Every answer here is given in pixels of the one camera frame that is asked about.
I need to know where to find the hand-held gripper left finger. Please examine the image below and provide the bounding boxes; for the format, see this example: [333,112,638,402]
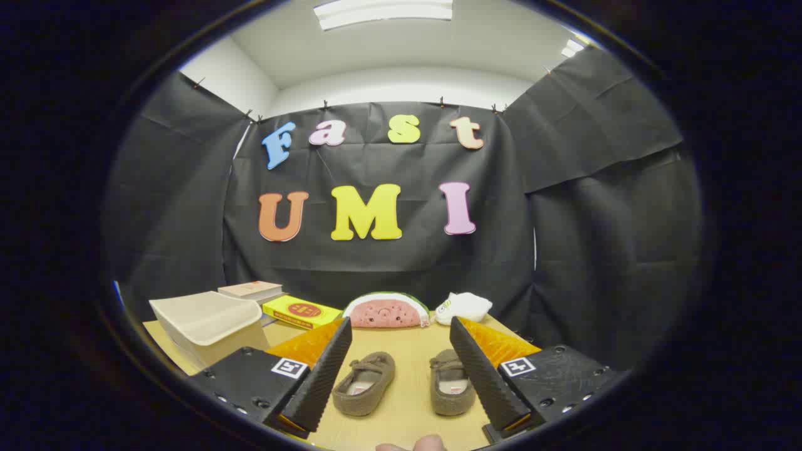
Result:
[188,316,353,439]

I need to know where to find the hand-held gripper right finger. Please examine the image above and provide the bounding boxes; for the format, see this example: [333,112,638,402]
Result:
[449,316,630,443]

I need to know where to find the brown fuzzy shoe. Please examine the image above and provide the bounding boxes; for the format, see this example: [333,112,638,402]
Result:
[332,351,396,417]
[430,349,477,417]

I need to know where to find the cream storage box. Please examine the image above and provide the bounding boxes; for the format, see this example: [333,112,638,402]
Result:
[148,291,270,370]

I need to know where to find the white plush toy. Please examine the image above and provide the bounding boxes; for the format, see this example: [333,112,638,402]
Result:
[434,292,493,326]

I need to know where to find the yellow book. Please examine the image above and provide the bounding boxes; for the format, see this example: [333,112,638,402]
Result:
[262,294,344,330]

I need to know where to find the watermelon slice plush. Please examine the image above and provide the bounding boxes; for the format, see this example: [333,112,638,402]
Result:
[343,291,431,329]

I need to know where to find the beige book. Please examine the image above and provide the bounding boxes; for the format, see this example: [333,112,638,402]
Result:
[217,281,284,299]

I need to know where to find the long ceiling light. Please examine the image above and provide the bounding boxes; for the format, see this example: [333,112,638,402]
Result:
[313,0,453,31]

